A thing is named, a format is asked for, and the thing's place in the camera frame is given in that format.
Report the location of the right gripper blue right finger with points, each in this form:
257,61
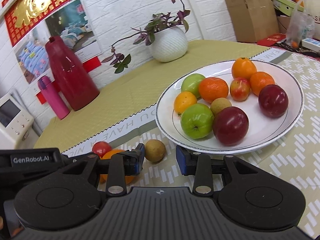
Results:
187,161

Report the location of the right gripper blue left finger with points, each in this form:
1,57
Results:
133,160

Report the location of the brown longan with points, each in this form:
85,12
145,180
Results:
219,104
154,150

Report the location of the green apple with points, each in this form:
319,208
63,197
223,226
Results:
191,84
196,121

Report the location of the dark red plum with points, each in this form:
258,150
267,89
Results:
230,126
273,101

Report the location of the bumpy mandarin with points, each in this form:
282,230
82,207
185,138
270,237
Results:
212,88

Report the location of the red-yellow peach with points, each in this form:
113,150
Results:
240,89

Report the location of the small orange behind pile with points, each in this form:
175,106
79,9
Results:
117,166

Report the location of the small red fruit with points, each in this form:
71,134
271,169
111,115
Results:
101,148

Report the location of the white countertop appliance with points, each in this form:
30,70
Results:
16,127

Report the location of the small yellow-orange citrus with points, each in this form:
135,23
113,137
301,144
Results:
183,101

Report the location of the green apple on plate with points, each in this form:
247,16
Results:
191,84

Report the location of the pink water bottle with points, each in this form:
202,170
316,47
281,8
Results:
52,97

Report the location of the red thermos jug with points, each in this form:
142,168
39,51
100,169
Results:
69,73

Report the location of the small mandarin on plate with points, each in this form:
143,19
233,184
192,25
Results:
259,80

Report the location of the tall orange on plate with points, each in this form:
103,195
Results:
243,67

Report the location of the white ribbed plant pot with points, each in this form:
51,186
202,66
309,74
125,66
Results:
170,44

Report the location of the purple trailing plant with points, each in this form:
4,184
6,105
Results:
160,21

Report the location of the red envelope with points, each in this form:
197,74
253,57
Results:
271,40

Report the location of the cardboard box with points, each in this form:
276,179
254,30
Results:
252,20

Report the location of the bedding poster calendar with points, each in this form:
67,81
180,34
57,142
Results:
24,63

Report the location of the clear plastic bag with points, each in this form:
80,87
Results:
301,26

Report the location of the beige tote bag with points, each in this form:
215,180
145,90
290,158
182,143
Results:
312,8

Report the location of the green box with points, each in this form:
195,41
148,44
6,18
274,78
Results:
286,7

